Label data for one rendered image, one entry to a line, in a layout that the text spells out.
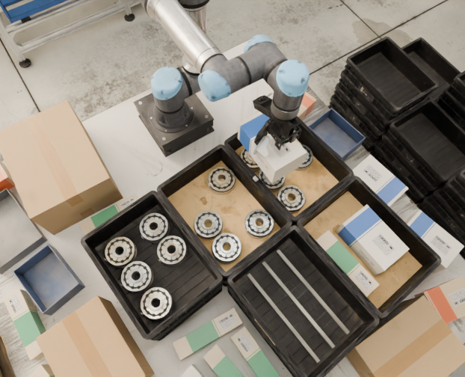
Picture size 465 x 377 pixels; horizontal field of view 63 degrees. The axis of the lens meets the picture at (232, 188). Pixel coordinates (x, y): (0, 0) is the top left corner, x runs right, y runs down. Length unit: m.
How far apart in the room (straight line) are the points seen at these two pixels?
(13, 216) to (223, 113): 0.97
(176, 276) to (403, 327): 0.76
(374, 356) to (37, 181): 1.28
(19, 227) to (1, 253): 0.11
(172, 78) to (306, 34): 1.83
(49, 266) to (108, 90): 1.54
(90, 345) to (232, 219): 0.62
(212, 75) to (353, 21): 2.49
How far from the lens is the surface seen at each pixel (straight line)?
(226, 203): 1.41
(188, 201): 1.42
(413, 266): 1.50
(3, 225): 1.75
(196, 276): 1.34
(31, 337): 1.54
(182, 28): 1.04
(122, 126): 1.78
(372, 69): 2.35
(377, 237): 1.38
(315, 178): 1.49
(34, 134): 1.63
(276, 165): 1.15
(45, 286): 1.61
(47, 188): 1.50
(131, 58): 2.98
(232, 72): 0.93
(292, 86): 0.91
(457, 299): 1.61
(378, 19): 3.41
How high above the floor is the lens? 2.15
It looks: 67 degrees down
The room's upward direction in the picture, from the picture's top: 3 degrees clockwise
